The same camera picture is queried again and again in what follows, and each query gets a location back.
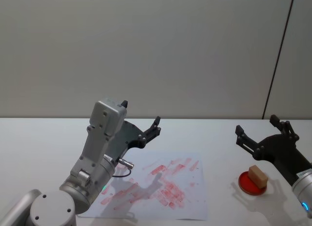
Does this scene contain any tan wooden stamp block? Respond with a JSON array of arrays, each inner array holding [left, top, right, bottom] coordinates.
[[248, 165, 269, 189]]

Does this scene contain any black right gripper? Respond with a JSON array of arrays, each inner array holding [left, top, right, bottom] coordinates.
[[234, 114, 312, 188]]

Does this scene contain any white paper with red stamps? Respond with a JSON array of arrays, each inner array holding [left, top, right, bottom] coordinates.
[[77, 151, 209, 221]]

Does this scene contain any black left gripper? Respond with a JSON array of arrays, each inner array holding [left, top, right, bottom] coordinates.
[[106, 100, 162, 161]]

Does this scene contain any round red ink pad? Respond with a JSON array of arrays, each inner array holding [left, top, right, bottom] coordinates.
[[237, 170, 267, 195]]

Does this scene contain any thin dark cable silver plug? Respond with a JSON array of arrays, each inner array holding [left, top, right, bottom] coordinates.
[[112, 158, 135, 178]]

